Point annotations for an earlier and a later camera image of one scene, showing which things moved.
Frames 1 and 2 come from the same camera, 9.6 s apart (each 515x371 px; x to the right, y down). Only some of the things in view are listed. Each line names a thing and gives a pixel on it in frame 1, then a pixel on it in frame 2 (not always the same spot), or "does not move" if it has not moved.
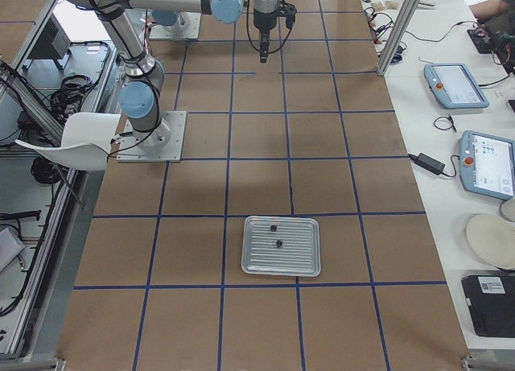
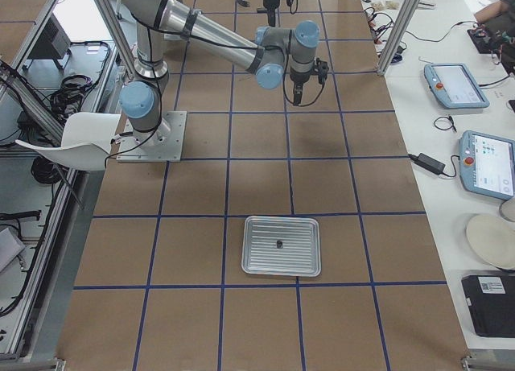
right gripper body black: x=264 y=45 to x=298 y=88
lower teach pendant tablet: x=487 y=164 does not move
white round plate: x=492 y=239 does not move
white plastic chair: x=86 y=142 does not move
